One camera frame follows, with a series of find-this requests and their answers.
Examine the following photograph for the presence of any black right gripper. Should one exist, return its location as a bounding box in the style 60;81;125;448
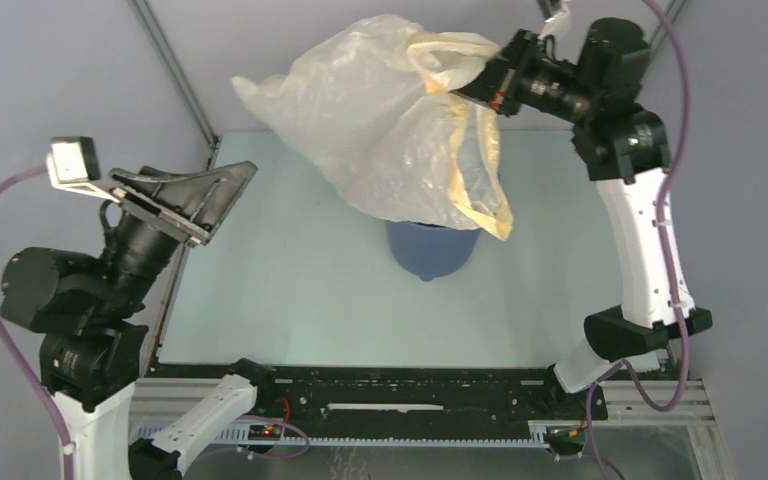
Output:
442;30;599;126

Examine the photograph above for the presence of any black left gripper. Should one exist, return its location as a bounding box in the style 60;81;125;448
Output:
103;153;266;308

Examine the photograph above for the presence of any translucent cream plastic trash bag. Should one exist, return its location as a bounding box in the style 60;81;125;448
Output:
231;14;514;240

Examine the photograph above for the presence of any blue plastic trash bin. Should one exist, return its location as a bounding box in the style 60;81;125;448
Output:
385;221;483;282

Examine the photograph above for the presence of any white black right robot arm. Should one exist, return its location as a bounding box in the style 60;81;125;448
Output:
480;18;713;418

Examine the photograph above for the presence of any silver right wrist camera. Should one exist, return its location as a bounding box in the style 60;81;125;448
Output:
537;0;571;40

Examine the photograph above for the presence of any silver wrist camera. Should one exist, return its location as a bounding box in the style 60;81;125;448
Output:
46;136;119;203
537;0;571;40

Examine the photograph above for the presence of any left aluminium frame post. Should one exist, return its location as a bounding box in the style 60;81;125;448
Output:
127;0;219;150

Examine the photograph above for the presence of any aluminium frame post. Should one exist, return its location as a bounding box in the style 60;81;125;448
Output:
650;0;690;57
127;0;219;150

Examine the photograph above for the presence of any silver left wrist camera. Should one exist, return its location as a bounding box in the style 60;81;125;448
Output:
46;136;119;203

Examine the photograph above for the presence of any right aluminium frame post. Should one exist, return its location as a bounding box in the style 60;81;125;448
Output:
650;0;690;57

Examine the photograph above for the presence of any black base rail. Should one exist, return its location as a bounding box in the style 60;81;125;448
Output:
228;359;607;434

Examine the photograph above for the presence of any white slotted cable duct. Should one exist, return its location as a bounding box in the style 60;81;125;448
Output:
130;421;581;449

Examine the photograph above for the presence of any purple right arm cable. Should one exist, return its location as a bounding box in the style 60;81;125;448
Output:
585;0;693;480

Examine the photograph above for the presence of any aluminium base extrusion rail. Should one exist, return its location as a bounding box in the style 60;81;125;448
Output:
128;377;717;429

